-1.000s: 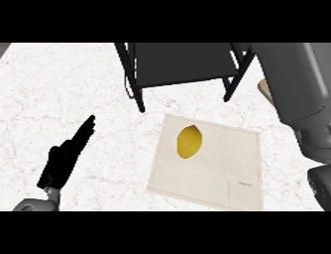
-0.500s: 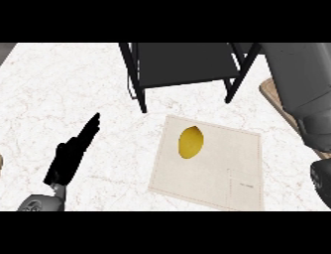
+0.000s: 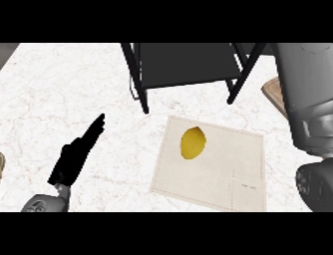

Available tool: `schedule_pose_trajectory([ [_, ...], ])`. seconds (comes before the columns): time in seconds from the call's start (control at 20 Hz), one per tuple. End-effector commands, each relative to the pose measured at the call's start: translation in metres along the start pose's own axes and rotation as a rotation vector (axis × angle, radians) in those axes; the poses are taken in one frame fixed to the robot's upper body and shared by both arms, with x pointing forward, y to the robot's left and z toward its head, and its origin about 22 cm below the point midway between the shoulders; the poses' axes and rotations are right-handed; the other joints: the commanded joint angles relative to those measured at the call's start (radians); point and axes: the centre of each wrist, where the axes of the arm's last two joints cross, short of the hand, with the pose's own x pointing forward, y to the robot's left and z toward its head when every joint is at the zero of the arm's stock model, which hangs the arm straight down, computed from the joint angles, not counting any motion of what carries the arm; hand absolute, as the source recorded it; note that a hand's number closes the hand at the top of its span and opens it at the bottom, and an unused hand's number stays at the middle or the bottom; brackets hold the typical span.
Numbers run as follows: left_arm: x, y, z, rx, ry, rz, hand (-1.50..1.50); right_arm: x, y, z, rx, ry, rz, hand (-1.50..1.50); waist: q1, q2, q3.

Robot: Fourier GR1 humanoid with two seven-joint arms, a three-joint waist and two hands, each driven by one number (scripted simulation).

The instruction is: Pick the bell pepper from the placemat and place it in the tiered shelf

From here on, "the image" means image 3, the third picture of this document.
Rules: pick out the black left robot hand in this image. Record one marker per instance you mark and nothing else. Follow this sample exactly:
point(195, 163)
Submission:
point(79, 154)

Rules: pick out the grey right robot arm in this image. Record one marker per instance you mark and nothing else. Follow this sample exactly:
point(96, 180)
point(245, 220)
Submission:
point(322, 113)

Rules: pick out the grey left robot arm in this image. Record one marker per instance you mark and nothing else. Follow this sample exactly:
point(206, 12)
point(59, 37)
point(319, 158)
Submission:
point(53, 201)

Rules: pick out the yellow bell pepper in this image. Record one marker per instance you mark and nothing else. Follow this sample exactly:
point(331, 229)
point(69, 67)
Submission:
point(193, 143)

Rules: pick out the beige placemat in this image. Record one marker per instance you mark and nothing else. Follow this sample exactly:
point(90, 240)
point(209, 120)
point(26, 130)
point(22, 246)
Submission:
point(214, 166)

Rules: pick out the black tiered shelf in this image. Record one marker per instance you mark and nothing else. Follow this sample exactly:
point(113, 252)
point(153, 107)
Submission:
point(189, 66)

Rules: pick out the wooden cutting board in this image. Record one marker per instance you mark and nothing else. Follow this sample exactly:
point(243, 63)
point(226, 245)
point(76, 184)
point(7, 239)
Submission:
point(274, 93)

